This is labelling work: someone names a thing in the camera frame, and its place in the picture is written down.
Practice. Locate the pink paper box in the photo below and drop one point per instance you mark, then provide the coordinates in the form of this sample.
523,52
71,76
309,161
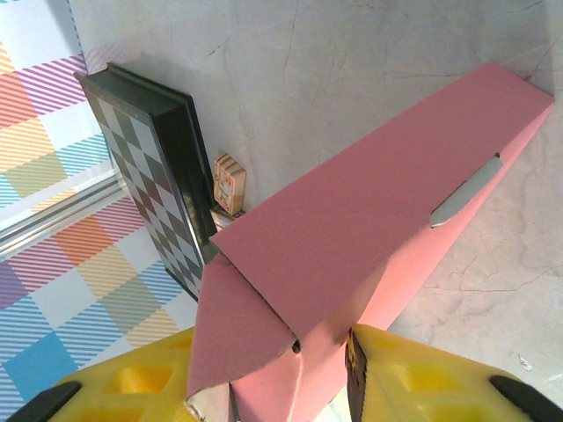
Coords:
352,220

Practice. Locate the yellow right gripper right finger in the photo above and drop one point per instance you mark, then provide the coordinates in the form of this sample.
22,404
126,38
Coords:
440,387

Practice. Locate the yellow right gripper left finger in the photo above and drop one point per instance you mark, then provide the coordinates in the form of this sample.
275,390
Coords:
132,387

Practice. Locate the aluminium side rail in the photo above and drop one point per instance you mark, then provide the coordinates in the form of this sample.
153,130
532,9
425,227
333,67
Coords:
57,215

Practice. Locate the black and white chessboard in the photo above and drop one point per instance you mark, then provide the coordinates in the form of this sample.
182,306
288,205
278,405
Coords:
145,176

